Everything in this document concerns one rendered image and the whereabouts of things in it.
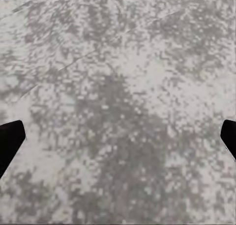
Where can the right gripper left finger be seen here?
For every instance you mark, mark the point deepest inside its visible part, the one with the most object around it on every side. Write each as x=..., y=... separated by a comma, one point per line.
x=12, y=135

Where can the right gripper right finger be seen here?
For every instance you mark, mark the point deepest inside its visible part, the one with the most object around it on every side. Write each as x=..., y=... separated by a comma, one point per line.
x=228, y=135

